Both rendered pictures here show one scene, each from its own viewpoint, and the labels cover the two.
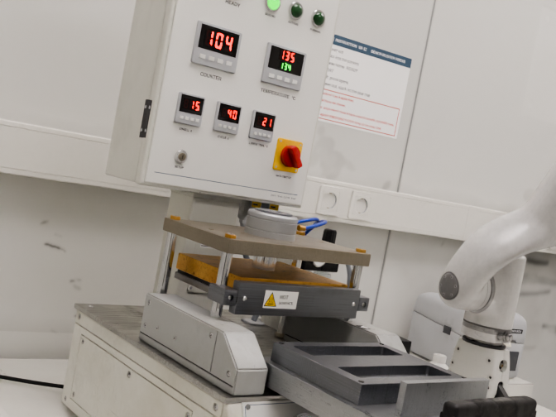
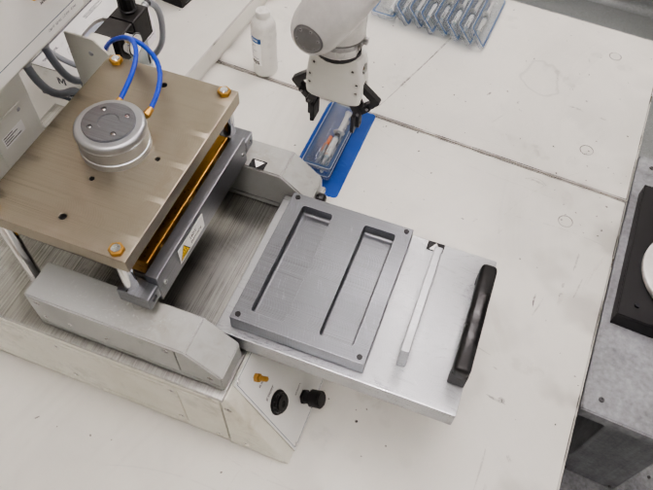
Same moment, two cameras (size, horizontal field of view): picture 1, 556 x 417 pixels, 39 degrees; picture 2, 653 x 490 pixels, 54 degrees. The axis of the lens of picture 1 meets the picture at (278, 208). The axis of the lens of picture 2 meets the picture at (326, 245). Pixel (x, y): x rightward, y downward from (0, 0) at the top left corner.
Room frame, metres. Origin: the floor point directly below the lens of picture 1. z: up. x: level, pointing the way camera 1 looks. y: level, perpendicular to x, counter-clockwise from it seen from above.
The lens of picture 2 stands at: (0.64, 0.08, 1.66)
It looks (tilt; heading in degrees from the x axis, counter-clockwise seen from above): 55 degrees down; 326
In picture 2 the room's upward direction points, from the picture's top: 3 degrees clockwise
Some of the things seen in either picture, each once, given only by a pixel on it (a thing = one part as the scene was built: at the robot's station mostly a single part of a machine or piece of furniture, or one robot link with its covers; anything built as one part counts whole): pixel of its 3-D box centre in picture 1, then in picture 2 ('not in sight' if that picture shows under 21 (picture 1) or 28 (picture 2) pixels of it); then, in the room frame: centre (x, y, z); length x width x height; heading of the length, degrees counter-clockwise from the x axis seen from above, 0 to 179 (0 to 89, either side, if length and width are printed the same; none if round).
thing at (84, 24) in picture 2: not in sight; (97, 49); (1.73, -0.09, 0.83); 0.23 x 0.12 x 0.07; 129
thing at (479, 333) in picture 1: (486, 333); (340, 39); (1.35, -0.40, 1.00); 0.09 x 0.08 x 0.03; 38
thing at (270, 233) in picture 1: (264, 249); (107, 142); (1.23, 0.01, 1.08); 0.31 x 0.24 x 0.13; 128
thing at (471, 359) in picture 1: (478, 366); (337, 69); (1.35, -0.40, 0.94); 0.10 x 0.08 x 0.11; 38
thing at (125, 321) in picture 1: (235, 345); (125, 230); (1.22, 0.03, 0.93); 0.46 x 0.35 x 0.01; 38
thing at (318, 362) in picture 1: (371, 370); (326, 276); (0.99, -0.16, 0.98); 0.20 x 0.17 x 0.03; 128
